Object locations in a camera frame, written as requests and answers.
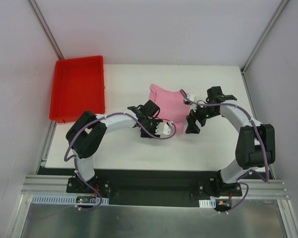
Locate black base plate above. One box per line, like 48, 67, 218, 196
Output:
66, 169, 242, 207

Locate left white cable duct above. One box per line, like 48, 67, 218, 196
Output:
31, 195, 109, 206

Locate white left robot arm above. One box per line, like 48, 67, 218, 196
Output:
64, 100, 171, 193

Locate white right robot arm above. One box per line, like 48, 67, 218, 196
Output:
180, 86, 276, 197

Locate red plastic bin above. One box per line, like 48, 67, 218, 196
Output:
49, 56, 105, 123

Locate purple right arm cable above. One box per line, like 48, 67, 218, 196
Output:
180, 89, 270, 216

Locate pink t shirt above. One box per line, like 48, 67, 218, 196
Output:
149, 84, 191, 135

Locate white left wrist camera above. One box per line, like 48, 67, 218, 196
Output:
155, 122, 173, 136

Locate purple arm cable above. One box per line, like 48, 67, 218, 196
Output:
64, 113, 177, 211
180, 89, 270, 216

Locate right white cable duct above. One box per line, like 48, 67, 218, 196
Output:
199, 199, 216, 209

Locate left aluminium corner post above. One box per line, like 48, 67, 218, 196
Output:
27, 0, 65, 60

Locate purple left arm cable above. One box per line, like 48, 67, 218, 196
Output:
64, 113, 177, 211

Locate white cable duct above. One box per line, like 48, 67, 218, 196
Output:
31, 195, 109, 206
199, 199, 216, 209

